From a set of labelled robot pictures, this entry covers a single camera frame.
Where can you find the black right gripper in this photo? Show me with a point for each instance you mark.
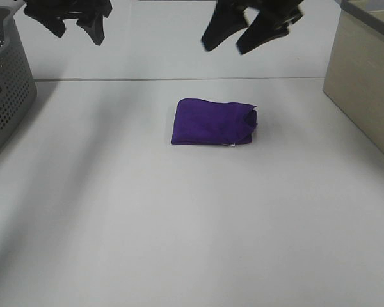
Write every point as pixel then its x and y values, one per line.
pixel 272 23

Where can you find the grey perforated plastic basket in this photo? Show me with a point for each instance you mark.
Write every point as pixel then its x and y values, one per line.
pixel 17 87

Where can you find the purple towel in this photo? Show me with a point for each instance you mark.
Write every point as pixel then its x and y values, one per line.
pixel 202 122

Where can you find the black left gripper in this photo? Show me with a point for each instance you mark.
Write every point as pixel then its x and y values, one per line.
pixel 44 12

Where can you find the beige storage box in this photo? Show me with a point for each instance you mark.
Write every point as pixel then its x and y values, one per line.
pixel 354 78

